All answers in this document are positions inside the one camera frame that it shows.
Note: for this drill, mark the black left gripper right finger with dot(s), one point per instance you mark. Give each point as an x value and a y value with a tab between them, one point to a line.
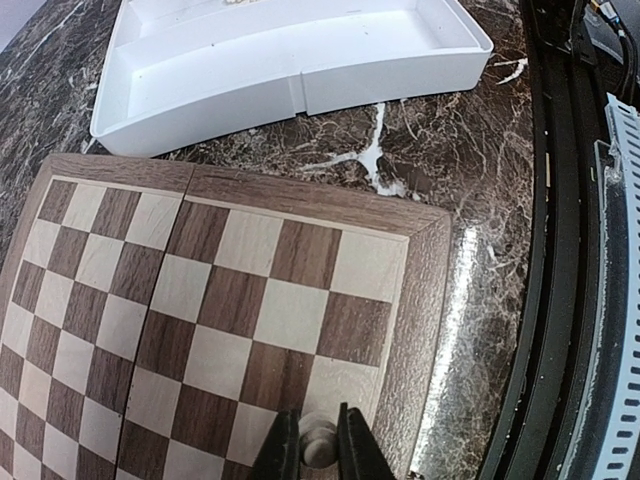
359	456

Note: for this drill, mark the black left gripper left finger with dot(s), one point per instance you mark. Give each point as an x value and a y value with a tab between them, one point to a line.
279	455

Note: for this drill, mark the white chess piece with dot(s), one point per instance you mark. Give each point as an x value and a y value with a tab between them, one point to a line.
318	440

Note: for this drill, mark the wooden chess board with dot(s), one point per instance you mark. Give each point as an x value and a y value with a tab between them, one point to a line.
156	316

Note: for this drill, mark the white divided plastic tray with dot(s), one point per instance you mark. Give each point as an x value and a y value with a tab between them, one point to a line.
178	73

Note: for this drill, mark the black front rail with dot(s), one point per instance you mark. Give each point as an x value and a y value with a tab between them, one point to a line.
552	421

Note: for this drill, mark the white slotted cable duct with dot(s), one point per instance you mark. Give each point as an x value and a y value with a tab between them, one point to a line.
619	177

